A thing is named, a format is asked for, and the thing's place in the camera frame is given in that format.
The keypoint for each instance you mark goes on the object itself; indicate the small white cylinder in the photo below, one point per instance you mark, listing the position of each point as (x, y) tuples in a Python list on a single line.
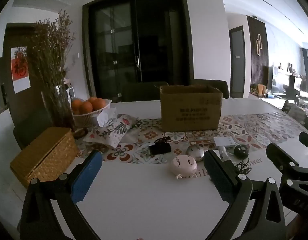
[(222, 151)]

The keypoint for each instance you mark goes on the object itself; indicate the dark armchair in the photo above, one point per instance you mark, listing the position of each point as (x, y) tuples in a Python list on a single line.
[(297, 115)]

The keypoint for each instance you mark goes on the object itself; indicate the dark dining chair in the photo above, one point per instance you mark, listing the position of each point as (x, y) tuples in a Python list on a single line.
[(216, 86), (144, 91), (31, 130)]

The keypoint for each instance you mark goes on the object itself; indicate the yellow woven box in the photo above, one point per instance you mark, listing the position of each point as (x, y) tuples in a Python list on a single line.
[(44, 152)]

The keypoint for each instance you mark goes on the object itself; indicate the silver metal dome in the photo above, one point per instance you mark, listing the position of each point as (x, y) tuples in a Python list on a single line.
[(195, 153)]

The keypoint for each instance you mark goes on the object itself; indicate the black clip device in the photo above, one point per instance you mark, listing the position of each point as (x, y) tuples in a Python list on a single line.
[(159, 148)]

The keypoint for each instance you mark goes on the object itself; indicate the brown paper bag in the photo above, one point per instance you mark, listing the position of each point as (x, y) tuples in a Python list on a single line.
[(261, 90)]

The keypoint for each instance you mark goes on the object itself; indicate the pink round device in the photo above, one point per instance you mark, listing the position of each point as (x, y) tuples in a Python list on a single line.
[(182, 166)]

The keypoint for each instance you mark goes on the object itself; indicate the small flower arrangement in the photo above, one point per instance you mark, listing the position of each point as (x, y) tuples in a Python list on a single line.
[(67, 81)]

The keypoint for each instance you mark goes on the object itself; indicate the gold wall ornament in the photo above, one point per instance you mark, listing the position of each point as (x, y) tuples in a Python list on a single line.
[(259, 43)]

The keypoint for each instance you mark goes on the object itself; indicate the orange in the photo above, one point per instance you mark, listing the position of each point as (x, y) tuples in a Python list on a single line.
[(86, 107), (92, 99), (99, 103), (75, 104)]

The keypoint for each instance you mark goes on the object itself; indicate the small white box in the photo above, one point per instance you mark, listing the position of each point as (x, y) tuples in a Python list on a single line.
[(225, 142)]

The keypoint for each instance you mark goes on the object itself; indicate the white fruit basket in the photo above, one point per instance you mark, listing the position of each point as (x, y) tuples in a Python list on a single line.
[(86, 118)]

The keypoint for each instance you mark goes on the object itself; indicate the white sideboard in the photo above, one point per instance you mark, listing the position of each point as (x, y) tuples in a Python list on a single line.
[(253, 95)]

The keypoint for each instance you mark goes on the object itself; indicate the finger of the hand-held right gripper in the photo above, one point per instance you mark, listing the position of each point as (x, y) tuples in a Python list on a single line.
[(307, 140), (283, 158)]

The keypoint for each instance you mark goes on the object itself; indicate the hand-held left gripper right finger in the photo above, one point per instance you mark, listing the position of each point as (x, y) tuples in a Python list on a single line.
[(219, 177)]

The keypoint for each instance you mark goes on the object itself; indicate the dark slatted wall panel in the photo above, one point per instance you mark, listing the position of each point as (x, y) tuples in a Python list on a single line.
[(256, 75)]

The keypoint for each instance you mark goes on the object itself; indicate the patterned table runner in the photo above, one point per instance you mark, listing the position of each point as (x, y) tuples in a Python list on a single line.
[(244, 127)]

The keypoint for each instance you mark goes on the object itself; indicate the red wall poster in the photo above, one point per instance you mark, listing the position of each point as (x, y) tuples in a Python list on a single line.
[(20, 67)]

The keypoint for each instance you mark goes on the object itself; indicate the grey interior door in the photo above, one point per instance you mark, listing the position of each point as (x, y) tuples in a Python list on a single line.
[(237, 62)]

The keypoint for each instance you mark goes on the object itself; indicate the small white shelf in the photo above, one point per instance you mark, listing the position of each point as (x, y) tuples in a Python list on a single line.
[(69, 92)]

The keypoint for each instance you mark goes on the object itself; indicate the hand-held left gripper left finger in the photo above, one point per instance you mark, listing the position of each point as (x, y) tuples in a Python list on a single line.
[(87, 177)]

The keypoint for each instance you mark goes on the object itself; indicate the floral tissue pouch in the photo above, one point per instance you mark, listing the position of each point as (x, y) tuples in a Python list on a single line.
[(111, 130)]

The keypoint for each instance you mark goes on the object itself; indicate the brown cardboard box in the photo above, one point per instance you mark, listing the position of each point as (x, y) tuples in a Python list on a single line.
[(191, 110)]

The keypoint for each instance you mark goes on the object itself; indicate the glass vase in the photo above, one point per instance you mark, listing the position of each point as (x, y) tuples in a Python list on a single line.
[(58, 107)]

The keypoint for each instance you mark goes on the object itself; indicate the dark sliding glass door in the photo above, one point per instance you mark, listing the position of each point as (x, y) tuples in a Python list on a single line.
[(144, 42)]

